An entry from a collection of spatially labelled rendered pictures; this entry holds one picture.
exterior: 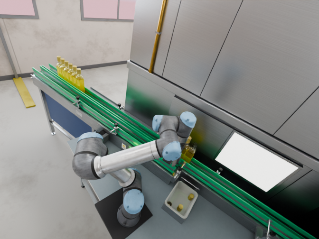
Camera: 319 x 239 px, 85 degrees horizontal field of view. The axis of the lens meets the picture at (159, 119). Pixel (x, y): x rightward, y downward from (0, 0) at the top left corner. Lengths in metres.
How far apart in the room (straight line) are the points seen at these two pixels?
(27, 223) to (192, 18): 2.17
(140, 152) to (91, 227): 1.48
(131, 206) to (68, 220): 1.15
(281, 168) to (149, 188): 0.90
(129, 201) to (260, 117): 0.91
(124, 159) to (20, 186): 1.81
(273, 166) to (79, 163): 1.13
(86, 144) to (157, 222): 0.75
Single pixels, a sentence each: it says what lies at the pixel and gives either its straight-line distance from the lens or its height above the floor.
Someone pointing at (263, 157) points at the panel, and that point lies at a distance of 1.32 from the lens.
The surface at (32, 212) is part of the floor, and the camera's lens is 2.26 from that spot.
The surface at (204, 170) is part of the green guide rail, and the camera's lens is 1.43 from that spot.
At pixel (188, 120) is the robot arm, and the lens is 0.77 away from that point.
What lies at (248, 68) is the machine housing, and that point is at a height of 1.69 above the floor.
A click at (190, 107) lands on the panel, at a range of 1.27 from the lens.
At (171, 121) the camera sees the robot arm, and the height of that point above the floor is 1.51.
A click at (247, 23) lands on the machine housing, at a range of 1.08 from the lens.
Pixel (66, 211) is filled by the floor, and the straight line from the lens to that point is 2.18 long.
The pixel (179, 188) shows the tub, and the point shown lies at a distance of 1.45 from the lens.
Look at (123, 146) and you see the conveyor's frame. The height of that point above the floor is 0.82.
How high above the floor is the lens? 2.00
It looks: 40 degrees down
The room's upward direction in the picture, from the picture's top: 16 degrees clockwise
